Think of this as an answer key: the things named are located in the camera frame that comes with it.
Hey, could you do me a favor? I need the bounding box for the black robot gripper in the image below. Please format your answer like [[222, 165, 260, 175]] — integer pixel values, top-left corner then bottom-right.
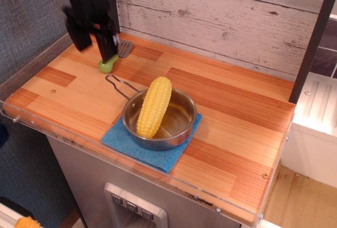
[[63, 0, 119, 62]]

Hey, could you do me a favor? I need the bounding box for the green handled grey spatula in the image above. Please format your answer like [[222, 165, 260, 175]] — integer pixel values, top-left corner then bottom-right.
[[98, 40, 133, 74]]

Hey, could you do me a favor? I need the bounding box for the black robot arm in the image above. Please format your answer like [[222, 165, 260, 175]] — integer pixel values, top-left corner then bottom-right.
[[63, 0, 118, 64]]

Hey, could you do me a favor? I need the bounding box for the yellow toy corn cob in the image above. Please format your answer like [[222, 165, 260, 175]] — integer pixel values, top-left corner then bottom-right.
[[136, 76, 172, 138]]

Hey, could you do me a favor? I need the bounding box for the blue cloth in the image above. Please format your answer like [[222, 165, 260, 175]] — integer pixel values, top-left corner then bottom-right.
[[101, 113, 202, 173]]

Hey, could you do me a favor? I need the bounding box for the clear acrylic table guard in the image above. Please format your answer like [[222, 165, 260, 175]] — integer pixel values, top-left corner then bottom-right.
[[4, 96, 295, 227]]

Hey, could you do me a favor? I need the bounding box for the small steel saucepan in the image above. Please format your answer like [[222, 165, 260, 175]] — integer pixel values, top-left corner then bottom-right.
[[105, 74, 197, 151]]

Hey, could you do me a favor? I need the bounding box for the grey toy kitchen cabinet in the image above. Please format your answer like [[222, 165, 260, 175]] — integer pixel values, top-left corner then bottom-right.
[[47, 136, 240, 227]]

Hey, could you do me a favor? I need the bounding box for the silver dispenser panel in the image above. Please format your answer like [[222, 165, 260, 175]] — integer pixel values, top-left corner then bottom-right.
[[104, 182, 169, 227]]

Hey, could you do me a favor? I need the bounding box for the orange object bottom left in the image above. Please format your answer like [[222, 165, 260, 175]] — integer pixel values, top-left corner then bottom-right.
[[14, 217, 41, 228]]

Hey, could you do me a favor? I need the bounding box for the white toy sink unit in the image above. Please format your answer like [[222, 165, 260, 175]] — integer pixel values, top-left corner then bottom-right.
[[280, 14, 337, 188]]

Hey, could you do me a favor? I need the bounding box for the dark vertical post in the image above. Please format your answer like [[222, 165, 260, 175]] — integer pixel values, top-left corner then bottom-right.
[[289, 0, 335, 104]]

